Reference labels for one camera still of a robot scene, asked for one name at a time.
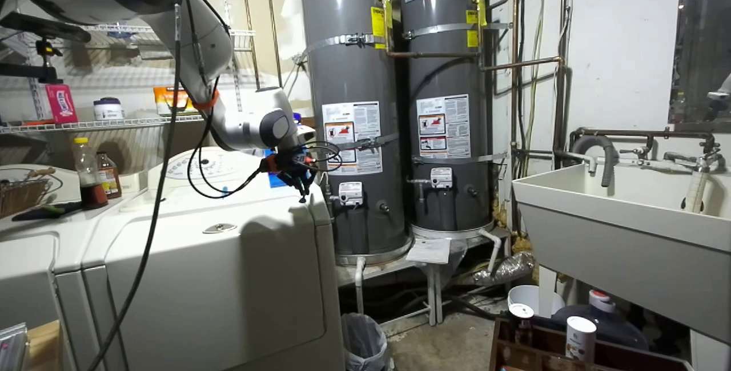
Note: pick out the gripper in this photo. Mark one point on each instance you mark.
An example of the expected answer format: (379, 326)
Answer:
(294, 164)

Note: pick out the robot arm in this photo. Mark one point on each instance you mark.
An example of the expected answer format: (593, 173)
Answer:
(188, 34)

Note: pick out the pink box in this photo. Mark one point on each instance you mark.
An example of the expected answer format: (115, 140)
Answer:
(61, 104)

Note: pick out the tall grey water heater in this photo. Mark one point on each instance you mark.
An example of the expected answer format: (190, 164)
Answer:
(354, 74)

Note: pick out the white washing machine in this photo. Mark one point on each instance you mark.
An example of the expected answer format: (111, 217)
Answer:
(217, 279)

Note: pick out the orange packet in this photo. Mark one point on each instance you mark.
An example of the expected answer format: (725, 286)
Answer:
(168, 100)

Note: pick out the white paper sheet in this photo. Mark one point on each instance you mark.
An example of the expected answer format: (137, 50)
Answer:
(429, 250)

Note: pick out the brown bottle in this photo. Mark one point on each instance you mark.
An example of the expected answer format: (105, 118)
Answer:
(111, 180)

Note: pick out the short grey water heater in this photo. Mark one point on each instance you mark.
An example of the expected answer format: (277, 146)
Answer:
(451, 68)

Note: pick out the bin with plastic bag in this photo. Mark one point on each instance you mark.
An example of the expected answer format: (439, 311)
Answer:
(365, 342)

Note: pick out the white jar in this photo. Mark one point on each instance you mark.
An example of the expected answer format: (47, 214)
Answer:
(108, 109)

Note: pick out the yellow-capped bottle with dark liquid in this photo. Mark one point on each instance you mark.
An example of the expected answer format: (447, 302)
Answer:
(90, 182)

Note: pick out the copper pipe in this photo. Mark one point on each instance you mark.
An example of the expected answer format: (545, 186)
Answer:
(519, 64)

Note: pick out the white bucket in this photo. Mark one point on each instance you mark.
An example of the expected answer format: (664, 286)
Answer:
(522, 295)

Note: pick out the dark bottle with white cap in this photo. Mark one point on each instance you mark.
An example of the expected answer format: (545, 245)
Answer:
(521, 319)

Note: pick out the white dryer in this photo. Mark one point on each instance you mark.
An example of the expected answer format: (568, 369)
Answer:
(28, 268)

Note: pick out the brown wooden crate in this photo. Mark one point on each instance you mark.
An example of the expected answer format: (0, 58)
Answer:
(542, 354)

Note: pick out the white canister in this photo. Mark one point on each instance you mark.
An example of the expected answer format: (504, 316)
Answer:
(581, 339)

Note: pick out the white utility sink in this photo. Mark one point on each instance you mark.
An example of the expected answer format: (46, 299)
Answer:
(622, 245)

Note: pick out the dark blue jug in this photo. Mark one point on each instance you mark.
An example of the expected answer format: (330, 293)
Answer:
(617, 328)

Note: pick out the metal tap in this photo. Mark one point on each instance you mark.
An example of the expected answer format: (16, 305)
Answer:
(705, 160)

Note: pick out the silver foil duct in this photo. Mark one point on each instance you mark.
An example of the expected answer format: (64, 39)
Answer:
(511, 267)

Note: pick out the camera on mount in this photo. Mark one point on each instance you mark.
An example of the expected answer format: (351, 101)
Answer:
(40, 27)

